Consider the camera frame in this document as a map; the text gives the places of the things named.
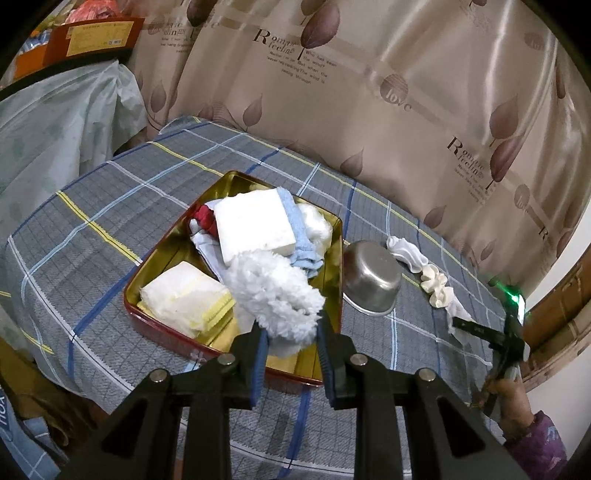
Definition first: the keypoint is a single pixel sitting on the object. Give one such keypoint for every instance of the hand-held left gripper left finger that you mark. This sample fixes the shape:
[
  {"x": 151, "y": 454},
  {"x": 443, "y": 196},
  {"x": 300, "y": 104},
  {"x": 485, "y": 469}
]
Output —
[{"x": 258, "y": 364}]

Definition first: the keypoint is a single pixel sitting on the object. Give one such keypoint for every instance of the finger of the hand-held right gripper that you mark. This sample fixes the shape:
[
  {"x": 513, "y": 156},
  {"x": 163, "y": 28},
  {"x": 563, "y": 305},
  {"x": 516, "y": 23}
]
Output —
[{"x": 475, "y": 330}]

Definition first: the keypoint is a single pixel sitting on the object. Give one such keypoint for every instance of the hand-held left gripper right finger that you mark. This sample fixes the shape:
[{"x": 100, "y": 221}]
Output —
[{"x": 327, "y": 364}]

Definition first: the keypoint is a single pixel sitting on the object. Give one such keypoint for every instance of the pale thin cloth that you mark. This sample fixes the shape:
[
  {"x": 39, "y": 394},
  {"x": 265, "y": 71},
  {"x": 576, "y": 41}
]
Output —
[{"x": 455, "y": 314}]

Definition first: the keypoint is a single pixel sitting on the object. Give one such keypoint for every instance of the white fluffy cloth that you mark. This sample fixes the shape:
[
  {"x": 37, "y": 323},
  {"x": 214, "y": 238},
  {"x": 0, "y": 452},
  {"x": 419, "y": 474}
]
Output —
[{"x": 272, "y": 286}]

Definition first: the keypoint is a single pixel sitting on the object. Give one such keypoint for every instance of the yellow and white cloth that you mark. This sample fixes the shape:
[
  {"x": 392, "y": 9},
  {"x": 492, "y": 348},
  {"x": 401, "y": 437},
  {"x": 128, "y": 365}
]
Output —
[{"x": 184, "y": 295}]

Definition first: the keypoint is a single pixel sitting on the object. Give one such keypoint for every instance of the light blue towel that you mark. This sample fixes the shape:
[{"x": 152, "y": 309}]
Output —
[{"x": 304, "y": 258}]

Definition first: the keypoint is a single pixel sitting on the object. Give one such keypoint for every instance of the white crinkly plastic bag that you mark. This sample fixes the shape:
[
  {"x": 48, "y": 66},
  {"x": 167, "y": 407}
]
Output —
[{"x": 316, "y": 226}]

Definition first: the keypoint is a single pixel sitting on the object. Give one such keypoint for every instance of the white foam block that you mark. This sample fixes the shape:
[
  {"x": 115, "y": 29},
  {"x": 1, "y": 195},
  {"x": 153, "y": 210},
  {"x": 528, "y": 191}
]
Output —
[{"x": 254, "y": 221}]

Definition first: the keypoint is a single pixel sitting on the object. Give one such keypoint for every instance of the red and gold tin box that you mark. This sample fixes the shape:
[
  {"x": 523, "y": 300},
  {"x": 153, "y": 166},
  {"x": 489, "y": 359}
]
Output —
[{"x": 175, "y": 240}]

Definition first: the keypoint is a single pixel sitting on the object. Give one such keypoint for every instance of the red and white star cloth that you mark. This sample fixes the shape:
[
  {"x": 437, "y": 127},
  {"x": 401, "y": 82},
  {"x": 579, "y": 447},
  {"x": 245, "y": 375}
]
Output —
[{"x": 205, "y": 217}]

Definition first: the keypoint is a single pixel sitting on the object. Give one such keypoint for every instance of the person's right forearm purple sleeve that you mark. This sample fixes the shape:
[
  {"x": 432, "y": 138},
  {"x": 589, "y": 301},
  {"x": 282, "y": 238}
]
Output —
[{"x": 535, "y": 447}]

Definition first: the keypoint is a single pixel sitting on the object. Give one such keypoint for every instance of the person's right hand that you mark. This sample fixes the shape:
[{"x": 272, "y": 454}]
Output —
[{"x": 510, "y": 399}]

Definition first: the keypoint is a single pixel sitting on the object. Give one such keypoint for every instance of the brown wooden door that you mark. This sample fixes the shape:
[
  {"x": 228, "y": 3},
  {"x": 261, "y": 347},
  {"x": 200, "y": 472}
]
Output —
[{"x": 563, "y": 314}]

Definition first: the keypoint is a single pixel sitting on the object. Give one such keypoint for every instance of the cream scrunchie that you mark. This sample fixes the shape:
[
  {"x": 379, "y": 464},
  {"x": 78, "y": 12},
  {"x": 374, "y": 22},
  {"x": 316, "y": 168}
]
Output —
[{"x": 434, "y": 284}]

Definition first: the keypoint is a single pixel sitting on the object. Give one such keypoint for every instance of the stainless steel bowl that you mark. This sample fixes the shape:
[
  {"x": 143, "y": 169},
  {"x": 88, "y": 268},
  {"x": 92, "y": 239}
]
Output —
[{"x": 369, "y": 277}]

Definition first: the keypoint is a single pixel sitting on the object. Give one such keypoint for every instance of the white ruffled cloth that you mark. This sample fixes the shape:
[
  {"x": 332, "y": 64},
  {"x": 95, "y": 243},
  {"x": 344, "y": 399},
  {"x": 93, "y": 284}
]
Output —
[{"x": 406, "y": 251}]

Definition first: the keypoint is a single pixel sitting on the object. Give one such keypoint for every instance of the brown cardboard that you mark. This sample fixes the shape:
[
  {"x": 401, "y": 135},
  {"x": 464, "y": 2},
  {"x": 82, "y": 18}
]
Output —
[{"x": 51, "y": 392}]

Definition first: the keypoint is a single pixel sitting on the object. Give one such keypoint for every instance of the grey plaid bed sheet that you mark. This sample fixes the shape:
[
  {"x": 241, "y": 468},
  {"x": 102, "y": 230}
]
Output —
[{"x": 115, "y": 207}]

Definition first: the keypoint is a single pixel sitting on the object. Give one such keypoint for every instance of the beige leaf print curtain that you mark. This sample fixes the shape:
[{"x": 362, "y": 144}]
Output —
[{"x": 369, "y": 115}]

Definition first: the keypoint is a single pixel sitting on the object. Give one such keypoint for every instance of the blue printed bag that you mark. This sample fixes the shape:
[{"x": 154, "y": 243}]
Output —
[{"x": 23, "y": 443}]

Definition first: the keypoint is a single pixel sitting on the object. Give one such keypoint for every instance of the translucent plastic cover sheet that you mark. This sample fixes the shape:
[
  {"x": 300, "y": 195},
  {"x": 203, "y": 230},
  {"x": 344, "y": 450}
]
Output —
[{"x": 55, "y": 124}]

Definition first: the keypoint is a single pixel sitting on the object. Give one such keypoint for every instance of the orange cardboard box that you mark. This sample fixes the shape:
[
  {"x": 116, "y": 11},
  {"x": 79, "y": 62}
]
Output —
[{"x": 92, "y": 39}]

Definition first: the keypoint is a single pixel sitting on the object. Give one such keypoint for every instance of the small orange box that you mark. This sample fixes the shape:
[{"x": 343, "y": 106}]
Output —
[{"x": 30, "y": 64}]

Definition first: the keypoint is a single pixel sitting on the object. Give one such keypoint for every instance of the red plastic bag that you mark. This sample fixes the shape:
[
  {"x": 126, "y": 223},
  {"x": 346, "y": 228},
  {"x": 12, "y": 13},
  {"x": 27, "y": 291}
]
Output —
[{"x": 97, "y": 9}]

